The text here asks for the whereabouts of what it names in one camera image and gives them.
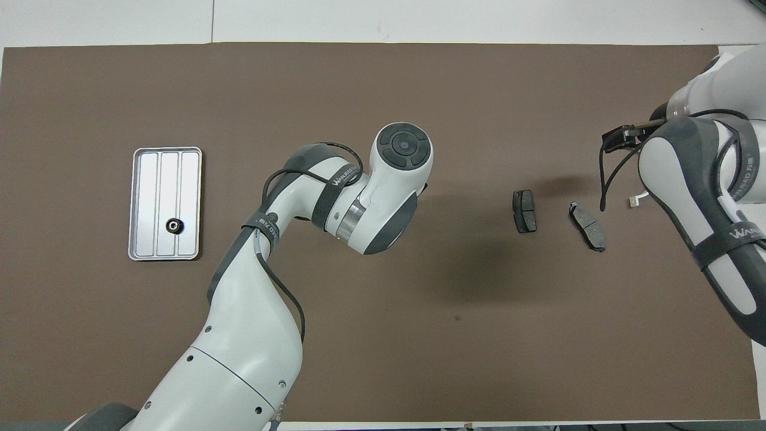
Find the short dark grey brake pad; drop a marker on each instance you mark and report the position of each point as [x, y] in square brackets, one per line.
[525, 212]

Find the large black bearing gear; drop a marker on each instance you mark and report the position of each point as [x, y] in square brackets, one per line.
[174, 225]

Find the brown table mat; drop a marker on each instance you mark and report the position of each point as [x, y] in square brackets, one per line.
[479, 335]

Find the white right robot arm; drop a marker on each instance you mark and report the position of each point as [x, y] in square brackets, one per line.
[718, 239]

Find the silver metal tray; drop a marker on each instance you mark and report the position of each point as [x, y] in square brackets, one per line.
[149, 203]

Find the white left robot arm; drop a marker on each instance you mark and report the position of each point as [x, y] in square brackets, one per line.
[251, 335]

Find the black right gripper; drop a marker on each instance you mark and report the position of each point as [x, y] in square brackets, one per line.
[635, 139]

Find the long dark grey brake pad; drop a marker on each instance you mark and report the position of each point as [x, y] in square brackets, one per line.
[587, 227]

